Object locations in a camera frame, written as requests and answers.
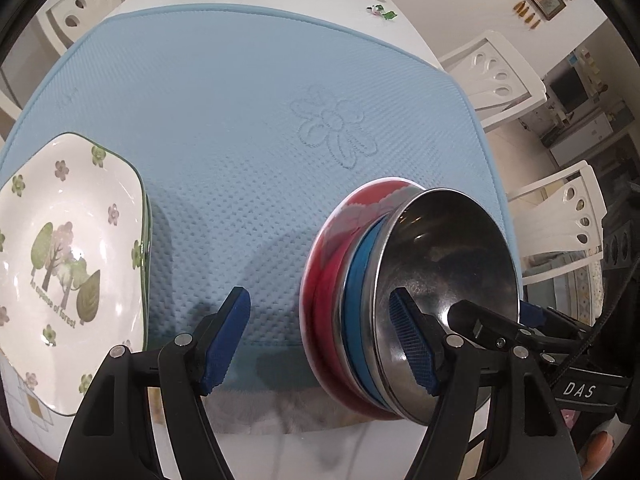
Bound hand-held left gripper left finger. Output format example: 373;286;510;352
56;286;252;480

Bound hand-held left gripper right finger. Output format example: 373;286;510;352
387;286;593;480

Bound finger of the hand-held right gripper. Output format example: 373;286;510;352
519;300;593;361
446;300;551;361

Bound blue steel bowl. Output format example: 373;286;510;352
342;187;522;423

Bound red steel bowl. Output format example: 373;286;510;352
312;200;396;418

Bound person's right hand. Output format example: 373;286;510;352
582;432;616;468

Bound background cabinet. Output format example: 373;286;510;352
520;45;640;166

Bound blue quilted table mat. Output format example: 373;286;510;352
0;2;516;391

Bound microwave oven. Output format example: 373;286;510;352
545;64;591;111

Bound orange hanging ornaments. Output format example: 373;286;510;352
512;2;542;28

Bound small green table ornament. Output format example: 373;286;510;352
366;4;399;23

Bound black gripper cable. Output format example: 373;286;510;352
550;255;640;386

